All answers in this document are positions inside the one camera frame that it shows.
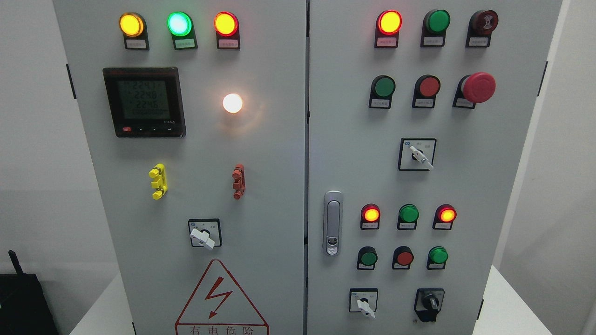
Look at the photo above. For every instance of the black rotary knob switch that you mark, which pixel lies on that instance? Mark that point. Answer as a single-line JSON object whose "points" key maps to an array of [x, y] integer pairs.
{"points": [[428, 303]]}

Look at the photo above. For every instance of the red terminal connector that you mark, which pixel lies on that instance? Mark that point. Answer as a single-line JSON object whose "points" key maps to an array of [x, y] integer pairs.
{"points": [[238, 181]]}

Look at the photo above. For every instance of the red lit lamp lower left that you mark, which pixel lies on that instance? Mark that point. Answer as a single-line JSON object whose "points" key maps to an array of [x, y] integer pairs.
{"points": [[370, 217]]}

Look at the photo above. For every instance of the white glowing lamp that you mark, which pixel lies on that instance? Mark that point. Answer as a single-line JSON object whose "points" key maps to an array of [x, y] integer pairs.
{"points": [[232, 103]]}

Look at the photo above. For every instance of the green push button lower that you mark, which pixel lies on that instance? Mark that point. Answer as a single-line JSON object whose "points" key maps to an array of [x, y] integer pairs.
{"points": [[367, 258]]}

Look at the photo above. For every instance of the green push button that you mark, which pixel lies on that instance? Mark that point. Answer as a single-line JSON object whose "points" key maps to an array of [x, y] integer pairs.
{"points": [[367, 258], [381, 92]]}

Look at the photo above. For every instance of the green push button upper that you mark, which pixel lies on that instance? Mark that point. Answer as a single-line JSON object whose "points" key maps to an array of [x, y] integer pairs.
{"points": [[381, 92]]}

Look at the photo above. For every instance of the grey left cabinet door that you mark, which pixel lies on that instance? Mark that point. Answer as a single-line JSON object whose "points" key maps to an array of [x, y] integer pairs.
{"points": [[263, 232]]}

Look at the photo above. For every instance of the grey cabinet door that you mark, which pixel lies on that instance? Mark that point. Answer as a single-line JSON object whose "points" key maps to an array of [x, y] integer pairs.
{"points": [[355, 149], [263, 232]]}

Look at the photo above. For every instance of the green lamp lower middle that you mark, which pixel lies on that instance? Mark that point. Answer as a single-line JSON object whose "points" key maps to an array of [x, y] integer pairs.
{"points": [[407, 217]]}

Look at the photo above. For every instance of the grey right cabinet door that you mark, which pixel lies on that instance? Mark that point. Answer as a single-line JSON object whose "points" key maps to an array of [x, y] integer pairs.
{"points": [[355, 149]]}

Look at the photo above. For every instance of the red push button lower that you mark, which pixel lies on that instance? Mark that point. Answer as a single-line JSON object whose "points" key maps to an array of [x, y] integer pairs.
{"points": [[402, 258]]}

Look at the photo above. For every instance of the red push button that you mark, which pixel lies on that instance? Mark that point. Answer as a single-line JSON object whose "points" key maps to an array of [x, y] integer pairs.
{"points": [[425, 91], [402, 258]]}

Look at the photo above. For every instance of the yellow terminal connector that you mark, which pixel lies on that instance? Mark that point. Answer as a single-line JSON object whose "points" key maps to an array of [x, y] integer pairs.
{"points": [[159, 182]]}

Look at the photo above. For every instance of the red push button upper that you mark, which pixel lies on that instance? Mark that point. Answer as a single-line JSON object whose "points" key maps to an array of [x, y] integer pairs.
{"points": [[425, 91]]}

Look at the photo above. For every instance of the red lamp lower right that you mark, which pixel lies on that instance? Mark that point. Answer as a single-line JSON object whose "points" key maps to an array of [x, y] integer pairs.
{"points": [[444, 217]]}

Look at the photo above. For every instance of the red triangle warning sticker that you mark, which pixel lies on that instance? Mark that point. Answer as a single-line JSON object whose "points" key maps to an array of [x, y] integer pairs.
{"points": [[219, 306]]}

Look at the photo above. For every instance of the red-rimmed amber indicator lamp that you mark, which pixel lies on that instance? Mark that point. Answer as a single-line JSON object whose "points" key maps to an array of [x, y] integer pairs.
{"points": [[227, 28]]}

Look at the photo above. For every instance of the green illuminated button lower right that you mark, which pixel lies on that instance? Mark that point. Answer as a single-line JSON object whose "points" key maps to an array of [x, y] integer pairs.
{"points": [[437, 258]]}

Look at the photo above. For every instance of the black digital power meter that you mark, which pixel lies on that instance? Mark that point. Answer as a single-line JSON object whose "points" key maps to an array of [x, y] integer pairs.
{"points": [[145, 102]]}

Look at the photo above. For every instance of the red lit lamp right door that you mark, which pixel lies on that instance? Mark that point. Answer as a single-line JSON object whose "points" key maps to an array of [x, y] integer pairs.
{"points": [[387, 29]]}

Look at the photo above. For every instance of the green lit indicator lamp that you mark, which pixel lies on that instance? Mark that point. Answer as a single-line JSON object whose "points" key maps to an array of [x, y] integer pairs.
{"points": [[181, 29]]}

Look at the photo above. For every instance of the red emergency stop button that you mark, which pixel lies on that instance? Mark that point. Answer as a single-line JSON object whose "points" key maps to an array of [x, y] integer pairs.
{"points": [[474, 89]]}

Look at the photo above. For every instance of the green lamp top right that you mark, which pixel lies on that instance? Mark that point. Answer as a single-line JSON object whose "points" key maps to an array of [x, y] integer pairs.
{"points": [[434, 28]]}

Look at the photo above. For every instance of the yellow indicator lamp top left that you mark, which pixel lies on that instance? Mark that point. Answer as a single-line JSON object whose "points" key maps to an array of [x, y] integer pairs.
{"points": [[134, 30]]}

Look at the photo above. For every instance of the dark red buzzer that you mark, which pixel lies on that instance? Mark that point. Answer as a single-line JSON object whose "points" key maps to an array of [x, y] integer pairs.
{"points": [[480, 28]]}

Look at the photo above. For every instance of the black box with antenna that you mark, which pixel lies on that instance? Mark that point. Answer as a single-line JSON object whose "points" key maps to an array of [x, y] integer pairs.
{"points": [[24, 309]]}

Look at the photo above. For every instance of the silver door lock handle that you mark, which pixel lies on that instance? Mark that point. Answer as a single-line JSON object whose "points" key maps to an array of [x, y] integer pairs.
{"points": [[332, 219]]}

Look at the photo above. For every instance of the white selector switch left door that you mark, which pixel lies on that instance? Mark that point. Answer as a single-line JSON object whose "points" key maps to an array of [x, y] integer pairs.
{"points": [[205, 233]]}

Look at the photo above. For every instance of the white selector switch upper right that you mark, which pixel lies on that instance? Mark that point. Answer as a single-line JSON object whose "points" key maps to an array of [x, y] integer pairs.
{"points": [[416, 153]]}

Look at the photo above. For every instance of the white selector switch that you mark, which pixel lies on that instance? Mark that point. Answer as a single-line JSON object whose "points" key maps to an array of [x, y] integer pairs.
{"points": [[363, 301], [416, 153]]}

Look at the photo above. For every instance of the white selector switch bottom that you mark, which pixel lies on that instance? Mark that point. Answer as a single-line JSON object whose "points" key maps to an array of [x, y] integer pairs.
{"points": [[363, 301]]}

